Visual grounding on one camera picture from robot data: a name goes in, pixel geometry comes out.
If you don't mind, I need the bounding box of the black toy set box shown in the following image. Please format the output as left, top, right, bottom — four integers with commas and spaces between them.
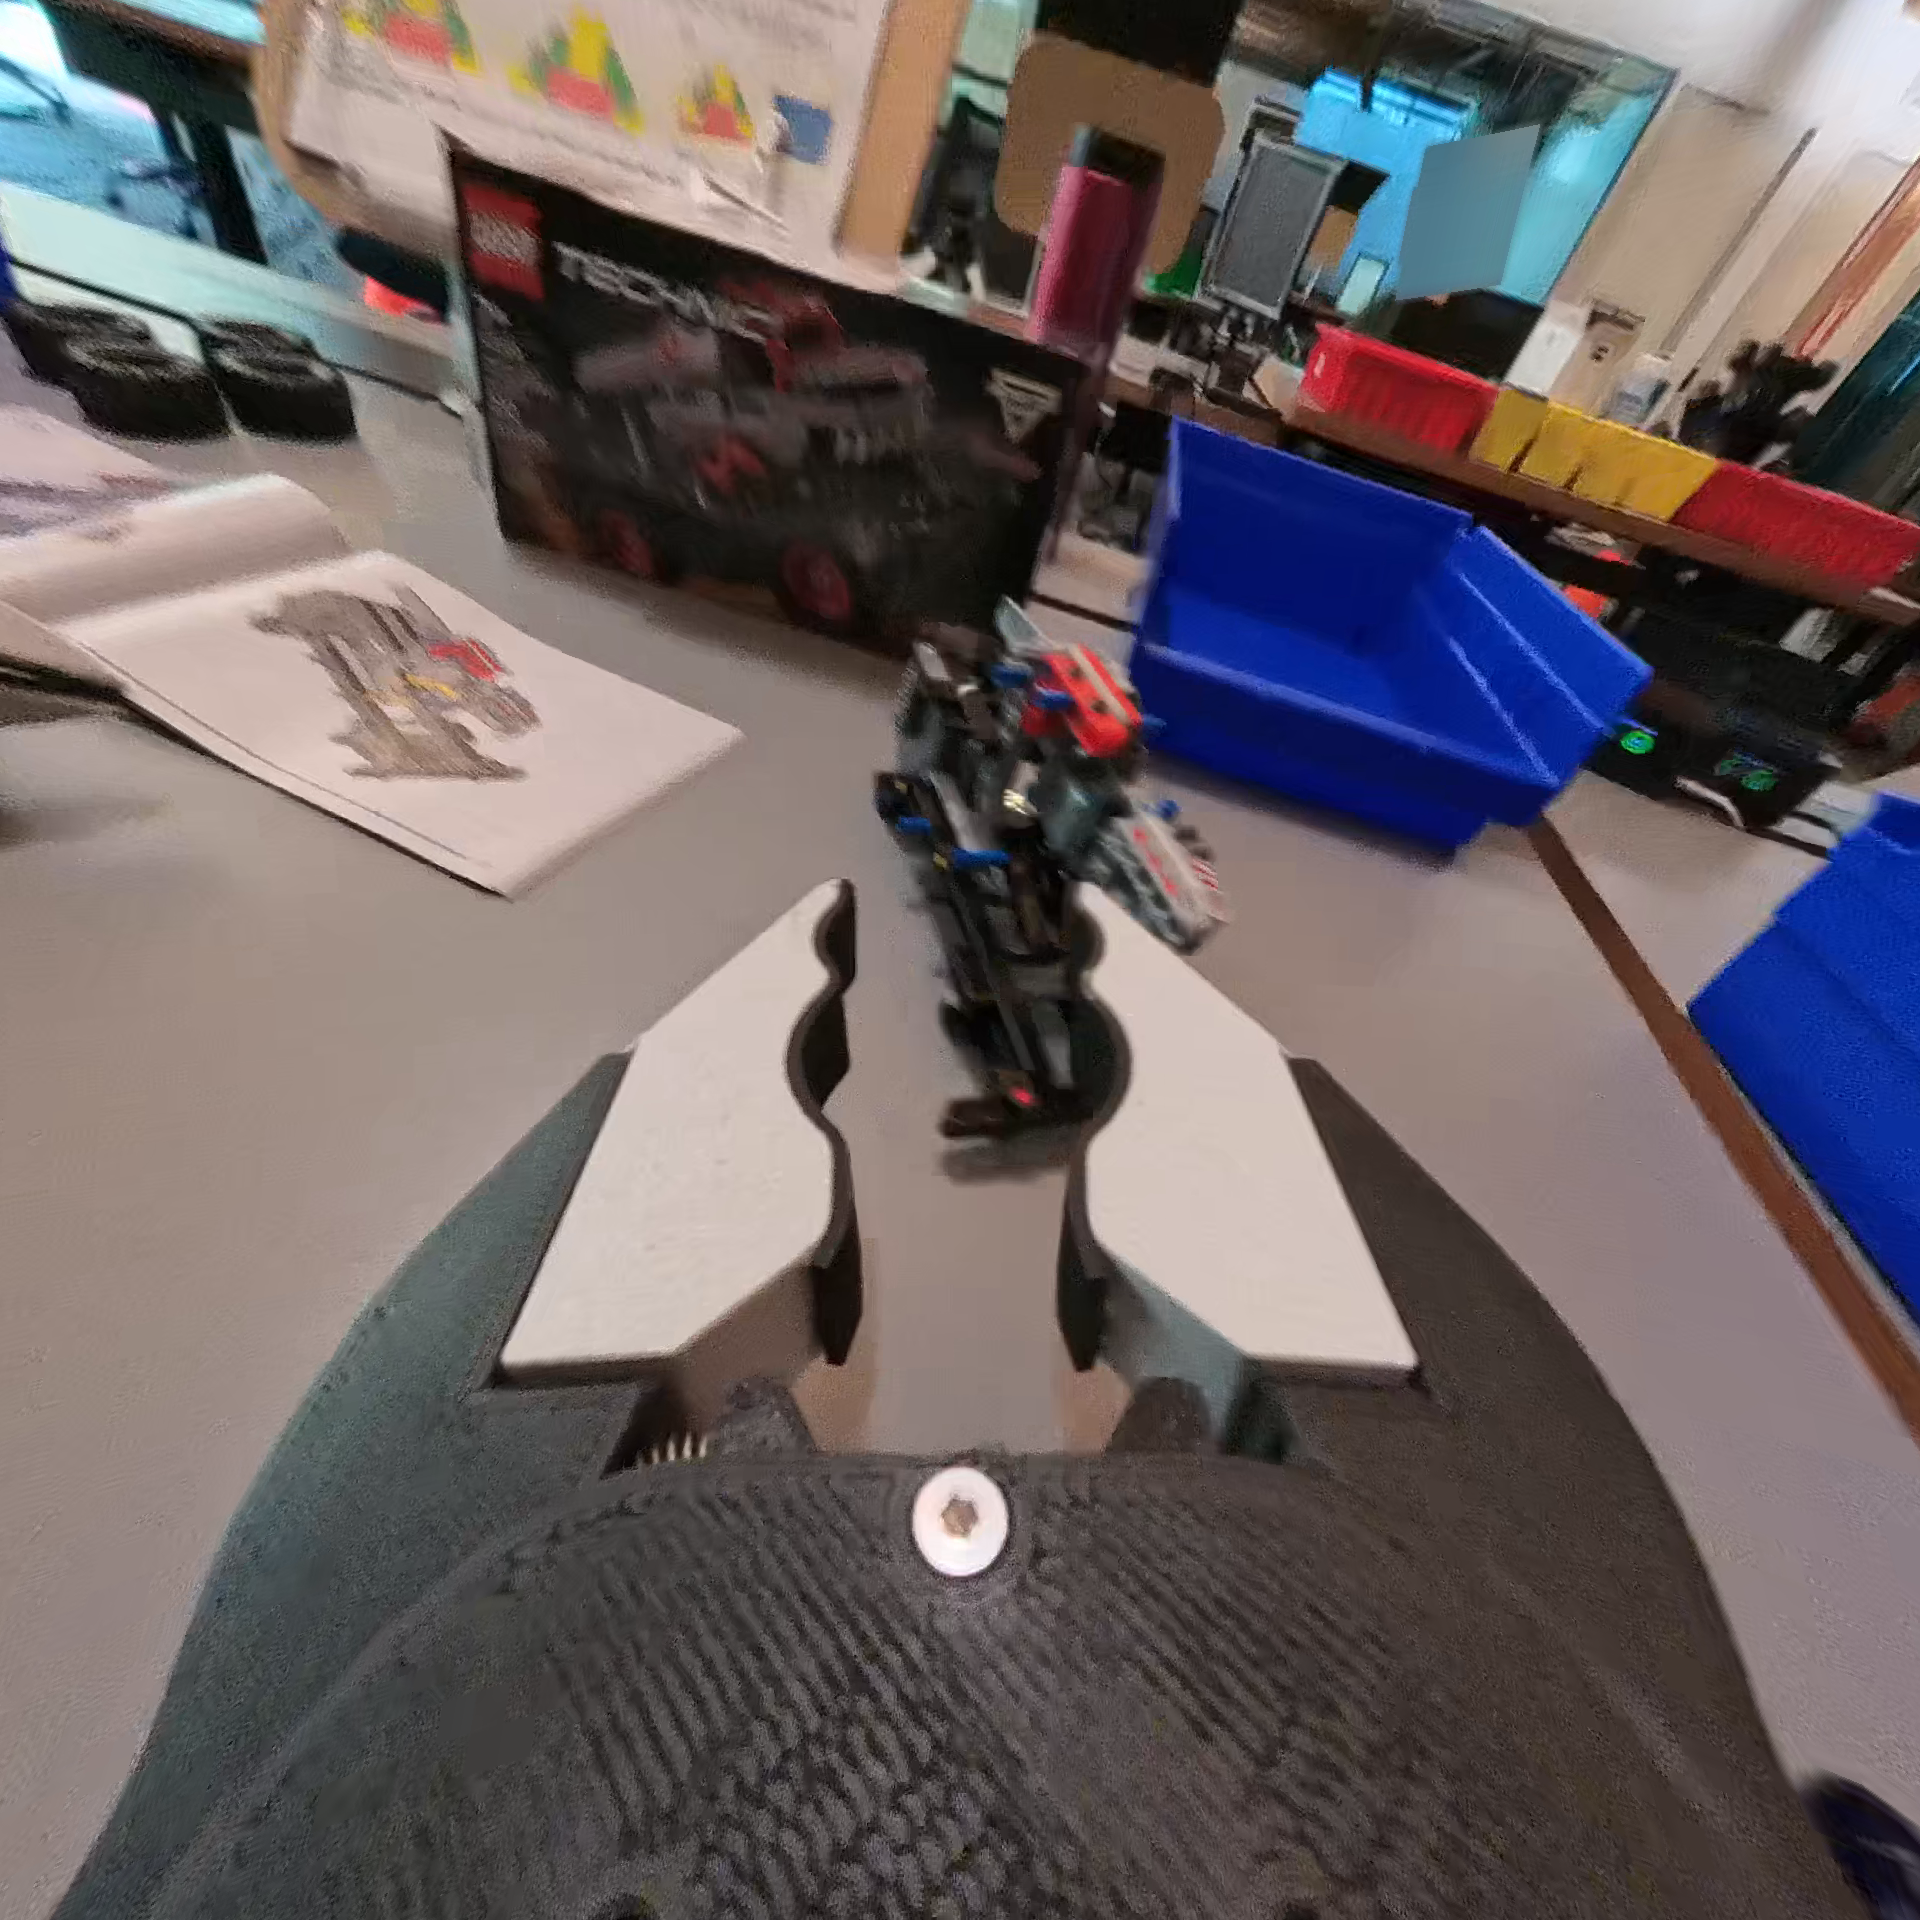
444, 141, 1122, 648

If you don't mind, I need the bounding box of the yellow bin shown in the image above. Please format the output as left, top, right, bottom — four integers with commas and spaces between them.
1467, 387, 1722, 522

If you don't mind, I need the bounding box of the small blue storage bin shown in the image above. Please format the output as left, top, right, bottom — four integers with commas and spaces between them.
1687, 796, 1920, 1327

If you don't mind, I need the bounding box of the magenta water bottle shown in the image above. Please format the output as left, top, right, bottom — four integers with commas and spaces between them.
1026, 128, 1167, 359

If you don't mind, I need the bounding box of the black device with green light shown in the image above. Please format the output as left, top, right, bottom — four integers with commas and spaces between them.
1589, 706, 1693, 792
1687, 731, 1846, 832

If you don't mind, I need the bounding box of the white instruction booklet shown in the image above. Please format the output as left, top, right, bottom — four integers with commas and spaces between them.
0, 407, 748, 902

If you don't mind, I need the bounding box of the grey red toy truck model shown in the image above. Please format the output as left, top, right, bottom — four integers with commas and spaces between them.
871, 600, 1232, 1143

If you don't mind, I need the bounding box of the large blue storage bin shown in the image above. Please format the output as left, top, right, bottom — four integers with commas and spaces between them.
1129, 416, 1654, 858

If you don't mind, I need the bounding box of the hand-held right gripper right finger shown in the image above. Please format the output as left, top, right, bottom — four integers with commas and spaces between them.
1053, 885, 1421, 1388

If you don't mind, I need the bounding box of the printed brick instruction board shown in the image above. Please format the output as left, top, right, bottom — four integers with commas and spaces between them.
253, 0, 904, 258

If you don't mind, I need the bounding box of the brown cardboard panel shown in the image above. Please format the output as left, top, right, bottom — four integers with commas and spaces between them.
836, 0, 1235, 291

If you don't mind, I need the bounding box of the grey tablet screen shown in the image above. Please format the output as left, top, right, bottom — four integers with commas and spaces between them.
1204, 141, 1347, 323

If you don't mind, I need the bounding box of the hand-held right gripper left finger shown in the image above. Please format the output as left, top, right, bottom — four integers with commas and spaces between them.
498, 880, 866, 1383

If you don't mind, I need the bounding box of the red toy beam assembly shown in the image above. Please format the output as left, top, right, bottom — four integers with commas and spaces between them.
1019, 645, 1153, 760

